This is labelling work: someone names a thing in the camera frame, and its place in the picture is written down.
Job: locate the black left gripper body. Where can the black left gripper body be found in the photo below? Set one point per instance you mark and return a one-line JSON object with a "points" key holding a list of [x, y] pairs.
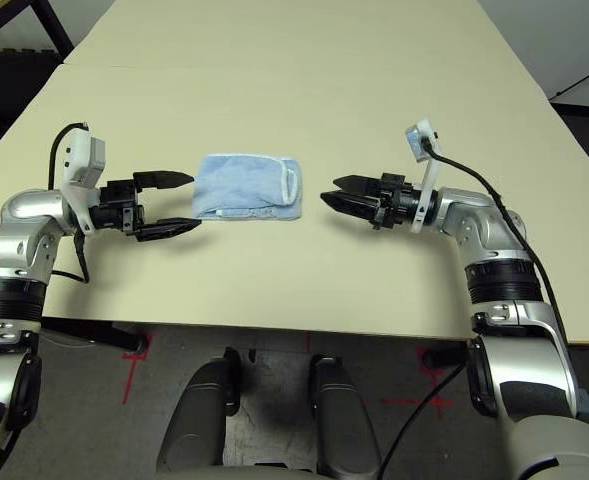
{"points": [[119, 207]]}

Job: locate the grey left robot leg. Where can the grey left robot leg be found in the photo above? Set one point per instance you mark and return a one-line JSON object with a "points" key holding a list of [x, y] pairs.
{"points": [[196, 415]]}

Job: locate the small grey floor box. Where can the small grey floor box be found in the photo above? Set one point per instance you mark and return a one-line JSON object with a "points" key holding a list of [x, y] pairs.
{"points": [[585, 400]]}

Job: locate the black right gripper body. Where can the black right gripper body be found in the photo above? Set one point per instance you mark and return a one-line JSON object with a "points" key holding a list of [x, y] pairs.
{"points": [[399, 200]]}

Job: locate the black table foot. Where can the black table foot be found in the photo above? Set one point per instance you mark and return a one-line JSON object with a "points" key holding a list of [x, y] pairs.
{"points": [[99, 332]]}

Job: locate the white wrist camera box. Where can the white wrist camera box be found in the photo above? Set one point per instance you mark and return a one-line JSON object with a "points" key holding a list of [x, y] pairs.
{"points": [[424, 150], [81, 160]]}

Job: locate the light blue towel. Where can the light blue towel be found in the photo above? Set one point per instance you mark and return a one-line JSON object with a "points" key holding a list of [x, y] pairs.
{"points": [[246, 185]]}

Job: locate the side table with black legs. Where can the side table with black legs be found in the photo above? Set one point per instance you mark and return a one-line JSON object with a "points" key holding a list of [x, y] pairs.
{"points": [[49, 20]]}

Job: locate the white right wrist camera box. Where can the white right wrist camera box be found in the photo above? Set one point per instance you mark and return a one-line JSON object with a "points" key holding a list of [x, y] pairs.
{"points": [[424, 150]]}

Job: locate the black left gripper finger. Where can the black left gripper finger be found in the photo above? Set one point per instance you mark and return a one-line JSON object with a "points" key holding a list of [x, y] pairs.
{"points": [[161, 179], [166, 229]]}

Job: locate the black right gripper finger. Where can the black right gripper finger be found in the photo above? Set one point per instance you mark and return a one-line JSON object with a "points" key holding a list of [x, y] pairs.
{"points": [[351, 205], [359, 183]]}

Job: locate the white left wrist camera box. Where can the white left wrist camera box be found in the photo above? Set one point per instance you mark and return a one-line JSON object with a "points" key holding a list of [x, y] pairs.
{"points": [[81, 160]]}

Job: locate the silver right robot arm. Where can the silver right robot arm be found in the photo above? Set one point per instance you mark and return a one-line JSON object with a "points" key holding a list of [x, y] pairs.
{"points": [[514, 310]]}

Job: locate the black foam floor mat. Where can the black foam floor mat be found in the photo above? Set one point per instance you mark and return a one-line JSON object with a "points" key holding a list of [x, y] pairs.
{"points": [[9, 85]]}

